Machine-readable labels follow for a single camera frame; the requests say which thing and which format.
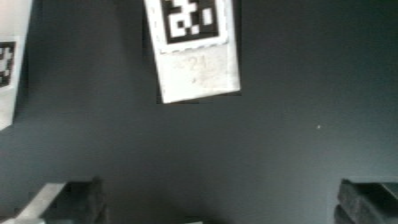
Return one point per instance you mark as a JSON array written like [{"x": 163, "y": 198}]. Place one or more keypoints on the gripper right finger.
[{"x": 366, "y": 203}]

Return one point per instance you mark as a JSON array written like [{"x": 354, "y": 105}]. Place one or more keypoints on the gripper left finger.
[{"x": 67, "y": 203}]

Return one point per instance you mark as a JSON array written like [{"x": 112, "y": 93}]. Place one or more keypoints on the white table leg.
[
  {"x": 194, "y": 47},
  {"x": 14, "y": 20}
]

